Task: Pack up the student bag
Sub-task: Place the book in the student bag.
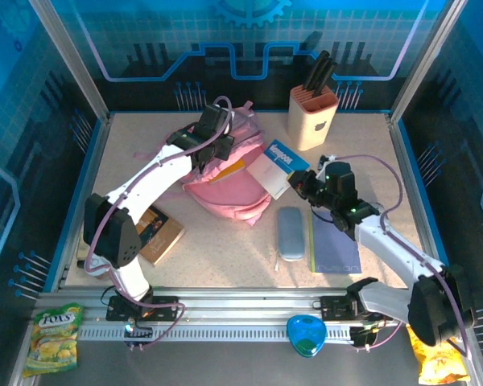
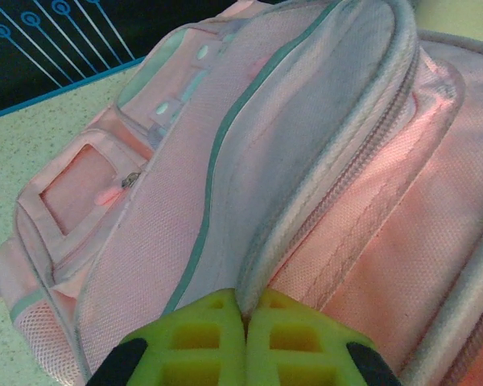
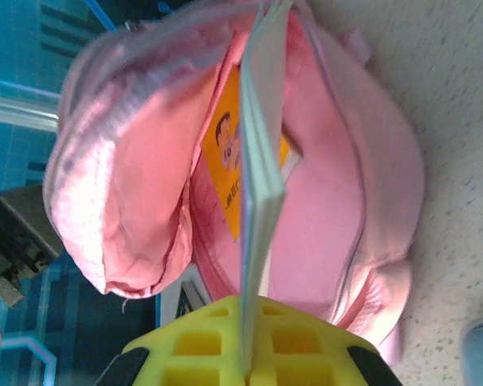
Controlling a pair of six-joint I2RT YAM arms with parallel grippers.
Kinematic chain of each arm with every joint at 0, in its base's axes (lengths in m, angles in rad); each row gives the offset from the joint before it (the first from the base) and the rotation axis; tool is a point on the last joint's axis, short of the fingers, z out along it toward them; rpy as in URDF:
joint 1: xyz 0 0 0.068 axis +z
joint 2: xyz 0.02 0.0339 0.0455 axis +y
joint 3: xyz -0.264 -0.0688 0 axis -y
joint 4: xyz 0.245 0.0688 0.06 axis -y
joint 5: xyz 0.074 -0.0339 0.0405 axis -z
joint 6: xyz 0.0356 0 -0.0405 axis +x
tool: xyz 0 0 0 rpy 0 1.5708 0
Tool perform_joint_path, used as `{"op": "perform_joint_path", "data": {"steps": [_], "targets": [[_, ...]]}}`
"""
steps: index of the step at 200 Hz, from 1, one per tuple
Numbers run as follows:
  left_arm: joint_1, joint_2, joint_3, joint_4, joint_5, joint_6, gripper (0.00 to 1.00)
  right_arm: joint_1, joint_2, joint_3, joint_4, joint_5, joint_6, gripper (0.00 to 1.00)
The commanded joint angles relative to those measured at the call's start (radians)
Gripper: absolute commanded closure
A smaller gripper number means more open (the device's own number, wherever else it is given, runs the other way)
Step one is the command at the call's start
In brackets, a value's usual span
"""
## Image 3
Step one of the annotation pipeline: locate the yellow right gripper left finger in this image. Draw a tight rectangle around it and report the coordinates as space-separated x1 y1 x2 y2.
100 295 246 386

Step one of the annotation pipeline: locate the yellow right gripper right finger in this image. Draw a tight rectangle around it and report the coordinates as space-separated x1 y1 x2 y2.
247 297 403 386

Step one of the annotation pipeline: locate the pink student backpack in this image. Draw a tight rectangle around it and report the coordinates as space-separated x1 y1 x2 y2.
42 0 426 367

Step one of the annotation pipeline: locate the yellow cartoon cover book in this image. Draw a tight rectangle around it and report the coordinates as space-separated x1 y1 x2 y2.
200 66 303 244

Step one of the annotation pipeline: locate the purple notebook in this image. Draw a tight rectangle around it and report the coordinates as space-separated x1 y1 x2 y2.
237 0 295 373

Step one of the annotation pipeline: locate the aluminium frame post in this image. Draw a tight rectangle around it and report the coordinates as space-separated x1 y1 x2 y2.
0 92 60 132

